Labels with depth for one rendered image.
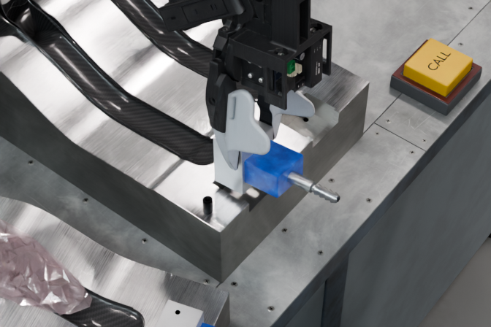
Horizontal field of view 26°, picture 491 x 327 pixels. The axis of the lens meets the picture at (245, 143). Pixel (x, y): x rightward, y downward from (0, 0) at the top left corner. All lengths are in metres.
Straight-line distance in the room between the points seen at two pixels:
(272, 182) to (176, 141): 0.15
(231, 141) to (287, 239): 0.19
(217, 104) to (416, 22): 0.49
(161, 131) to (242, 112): 0.18
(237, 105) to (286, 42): 0.09
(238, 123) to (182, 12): 0.11
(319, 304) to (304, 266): 0.25
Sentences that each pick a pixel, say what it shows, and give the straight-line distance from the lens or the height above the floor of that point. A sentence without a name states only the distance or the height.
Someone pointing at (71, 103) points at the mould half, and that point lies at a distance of 1.15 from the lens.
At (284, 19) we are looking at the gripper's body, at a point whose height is 1.12.
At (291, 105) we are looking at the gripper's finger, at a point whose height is 0.98.
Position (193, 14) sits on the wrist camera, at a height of 1.08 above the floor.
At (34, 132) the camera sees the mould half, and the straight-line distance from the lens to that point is 1.18.
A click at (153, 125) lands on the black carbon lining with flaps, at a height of 0.88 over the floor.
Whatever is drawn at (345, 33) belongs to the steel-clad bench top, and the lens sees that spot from 1.36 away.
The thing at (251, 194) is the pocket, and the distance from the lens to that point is 1.09.
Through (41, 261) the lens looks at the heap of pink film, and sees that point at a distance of 1.02.
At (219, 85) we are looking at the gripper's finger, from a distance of 0.94.
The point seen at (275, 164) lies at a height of 0.94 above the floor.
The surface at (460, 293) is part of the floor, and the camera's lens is 2.10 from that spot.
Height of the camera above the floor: 1.72
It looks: 49 degrees down
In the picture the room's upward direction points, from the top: straight up
